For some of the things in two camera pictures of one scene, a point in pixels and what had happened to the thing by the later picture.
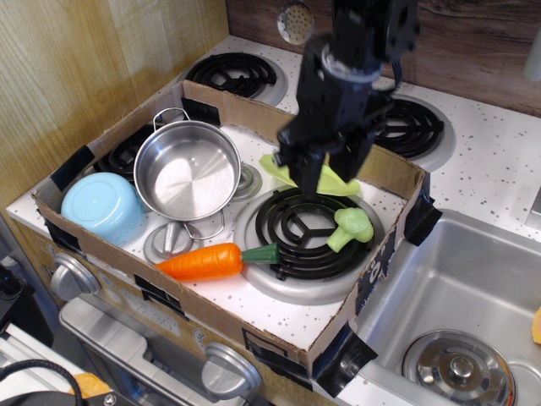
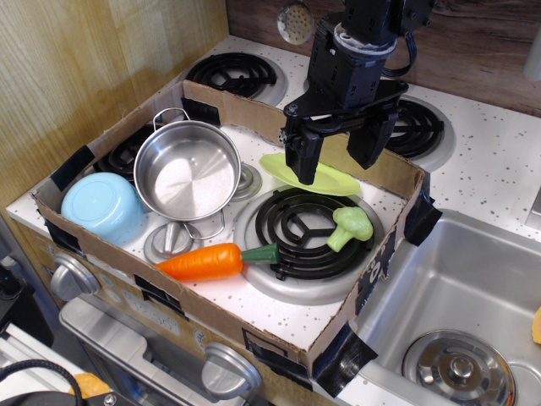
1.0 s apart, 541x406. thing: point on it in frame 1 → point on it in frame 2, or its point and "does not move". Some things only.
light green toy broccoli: x=352 y=223 does not move
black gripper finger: x=348 y=157 → x=366 y=143
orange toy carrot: x=216 y=261 does not move
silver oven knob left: x=72 y=278 does not move
